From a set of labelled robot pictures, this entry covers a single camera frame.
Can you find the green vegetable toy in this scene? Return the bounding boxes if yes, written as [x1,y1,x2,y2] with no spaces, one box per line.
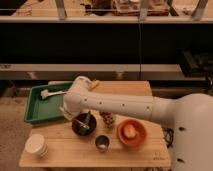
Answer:
[80,111,91,135]

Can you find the metal shelf rack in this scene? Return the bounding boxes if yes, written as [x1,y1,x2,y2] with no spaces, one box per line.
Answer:
[0,0,213,81]

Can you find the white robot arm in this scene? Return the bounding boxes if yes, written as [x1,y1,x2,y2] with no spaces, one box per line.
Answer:
[63,76,213,171]

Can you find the small metal cup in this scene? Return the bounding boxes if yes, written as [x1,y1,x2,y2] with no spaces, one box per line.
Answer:
[95,135,110,153]

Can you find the brown grape cluster toy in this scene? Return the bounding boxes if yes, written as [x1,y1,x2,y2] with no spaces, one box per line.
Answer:
[100,112,115,128]

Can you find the dark purple bowl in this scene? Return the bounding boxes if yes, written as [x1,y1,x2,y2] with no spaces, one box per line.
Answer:
[72,113,97,136]

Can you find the yellow round food toy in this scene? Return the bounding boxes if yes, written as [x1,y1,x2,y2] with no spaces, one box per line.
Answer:
[123,124,136,139]

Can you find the orange bowl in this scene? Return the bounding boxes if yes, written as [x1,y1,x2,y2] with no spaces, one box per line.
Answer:
[117,119,147,148]

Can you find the green plastic tray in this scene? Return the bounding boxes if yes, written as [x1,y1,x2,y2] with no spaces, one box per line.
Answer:
[24,82,72,124]

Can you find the white plastic fork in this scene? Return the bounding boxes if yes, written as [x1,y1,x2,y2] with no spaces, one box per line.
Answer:
[74,119,90,130]

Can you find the dark box on shelf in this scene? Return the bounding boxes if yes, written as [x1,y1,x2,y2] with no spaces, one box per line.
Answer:
[179,51,213,77]

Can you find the white dish brush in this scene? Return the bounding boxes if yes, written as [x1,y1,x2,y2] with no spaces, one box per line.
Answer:
[40,89,67,99]

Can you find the black cables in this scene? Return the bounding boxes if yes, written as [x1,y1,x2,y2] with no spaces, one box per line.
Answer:
[161,126,175,149]

